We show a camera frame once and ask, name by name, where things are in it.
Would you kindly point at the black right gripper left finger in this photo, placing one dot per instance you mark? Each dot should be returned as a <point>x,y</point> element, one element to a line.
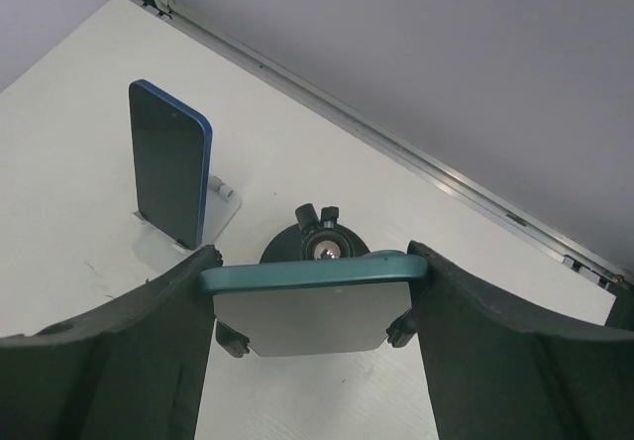
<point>131,368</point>

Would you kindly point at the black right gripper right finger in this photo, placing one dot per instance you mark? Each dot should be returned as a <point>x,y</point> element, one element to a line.
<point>501,367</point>

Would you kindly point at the white folding phone stand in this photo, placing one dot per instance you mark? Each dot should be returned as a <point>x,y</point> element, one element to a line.
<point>178,229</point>

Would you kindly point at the teal smartphone black screen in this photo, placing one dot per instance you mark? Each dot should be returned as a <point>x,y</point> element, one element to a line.
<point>312,301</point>

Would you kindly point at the black round-base phone holder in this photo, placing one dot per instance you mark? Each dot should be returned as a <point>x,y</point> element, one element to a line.
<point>317,247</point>

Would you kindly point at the blue smartphone black screen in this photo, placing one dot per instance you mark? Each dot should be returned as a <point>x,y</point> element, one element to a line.
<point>171,147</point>

